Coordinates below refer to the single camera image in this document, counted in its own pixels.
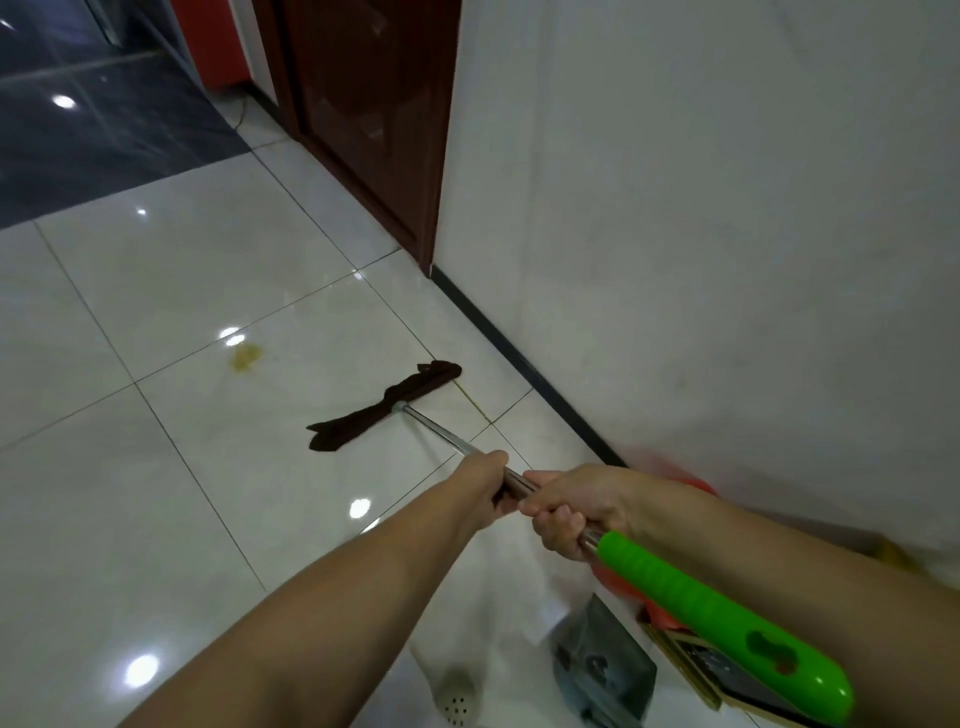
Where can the yellow floor stain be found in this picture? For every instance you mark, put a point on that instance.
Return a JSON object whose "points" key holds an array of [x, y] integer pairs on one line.
{"points": [[245, 359]]}

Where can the red cabinet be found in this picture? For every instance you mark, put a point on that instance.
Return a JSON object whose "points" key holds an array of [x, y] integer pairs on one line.
{"points": [[210, 41]]}

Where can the dark brown wooden door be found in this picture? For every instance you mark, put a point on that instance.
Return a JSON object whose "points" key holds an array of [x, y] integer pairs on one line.
{"points": [[367, 112]]}

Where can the white perforated slipper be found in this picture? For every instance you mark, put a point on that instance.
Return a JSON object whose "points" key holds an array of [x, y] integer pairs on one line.
{"points": [[456, 701]]}

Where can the person's right thumb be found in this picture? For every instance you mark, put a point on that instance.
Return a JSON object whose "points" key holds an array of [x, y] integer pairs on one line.
{"points": [[541, 478]]}

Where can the person's left hand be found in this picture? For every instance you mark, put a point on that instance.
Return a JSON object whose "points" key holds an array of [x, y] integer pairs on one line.
{"points": [[480, 484]]}

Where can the person's left fingers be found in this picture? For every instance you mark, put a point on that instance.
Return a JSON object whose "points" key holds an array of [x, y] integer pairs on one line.
{"points": [[504, 506]]}

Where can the black baseboard strip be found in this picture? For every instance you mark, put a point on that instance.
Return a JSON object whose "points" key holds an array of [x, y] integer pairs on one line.
{"points": [[525, 367]]}

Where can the person's left forearm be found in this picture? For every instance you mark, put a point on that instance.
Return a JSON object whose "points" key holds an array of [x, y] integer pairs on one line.
{"points": [[337, 600]]}

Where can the person's right forearm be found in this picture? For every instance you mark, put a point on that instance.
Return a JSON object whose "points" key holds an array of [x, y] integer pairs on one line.
{"points": [[825, 577]]}

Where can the dark grey dustpan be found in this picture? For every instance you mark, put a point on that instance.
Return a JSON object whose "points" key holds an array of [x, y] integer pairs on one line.
{"points": [[604, 667]]}

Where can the person's right hand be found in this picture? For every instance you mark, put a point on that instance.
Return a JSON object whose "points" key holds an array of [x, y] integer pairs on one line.
{"points": [[600, 499]]}

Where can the orange plastic basin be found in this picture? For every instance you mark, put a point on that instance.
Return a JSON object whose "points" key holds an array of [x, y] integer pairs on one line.
{"points": [[660, 611]]}

